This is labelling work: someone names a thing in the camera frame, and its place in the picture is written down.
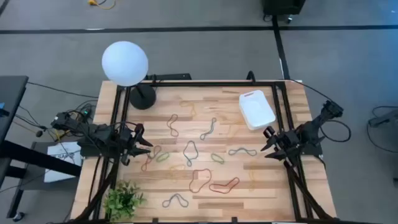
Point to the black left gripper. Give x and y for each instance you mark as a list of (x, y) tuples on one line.
[(127, 140)]

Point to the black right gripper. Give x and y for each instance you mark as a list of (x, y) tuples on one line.
[(289, 141)]

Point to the thin red rubber band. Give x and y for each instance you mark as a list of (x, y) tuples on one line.
[(142, 169)]

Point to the purple rubber band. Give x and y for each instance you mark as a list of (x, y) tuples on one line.
[(167, 123)]

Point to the yellow rubber band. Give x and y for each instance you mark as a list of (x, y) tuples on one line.
[(193, 110), (170, 170), (251, 186)]

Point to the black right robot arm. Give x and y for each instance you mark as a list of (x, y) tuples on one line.
[(311, 127)]

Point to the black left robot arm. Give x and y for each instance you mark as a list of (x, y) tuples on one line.
[(99, 137)]

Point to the white plastic bin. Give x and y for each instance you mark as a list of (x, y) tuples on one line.
[(256, 109)]

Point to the green rubber band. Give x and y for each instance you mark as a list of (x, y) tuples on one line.
[(156, 159), (223, 161)]

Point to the small green artificial plant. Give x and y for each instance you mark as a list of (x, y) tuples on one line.
[(122, 202)]

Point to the brown rubber band loop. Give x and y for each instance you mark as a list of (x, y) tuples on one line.
[(190, 186)]

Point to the black power strip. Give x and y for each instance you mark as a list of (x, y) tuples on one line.
[(174, 76)]

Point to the thick red rubber band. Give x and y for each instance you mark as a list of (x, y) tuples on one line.
[(210, 187)]

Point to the white globe lamp black base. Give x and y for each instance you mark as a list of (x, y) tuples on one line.
[(124, 62)]

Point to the white printed paper sheet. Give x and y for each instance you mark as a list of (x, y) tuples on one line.
[(54, 150)]

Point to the grey side table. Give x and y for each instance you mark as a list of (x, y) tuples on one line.
[(34, 179)]

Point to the black desk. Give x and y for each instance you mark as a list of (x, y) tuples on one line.
[(12, 93)]

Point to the black wheeled cart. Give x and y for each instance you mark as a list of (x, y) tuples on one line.
[(283, 6)]

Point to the black aluminium table frame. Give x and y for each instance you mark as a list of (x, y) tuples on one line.
[(217, 84)]

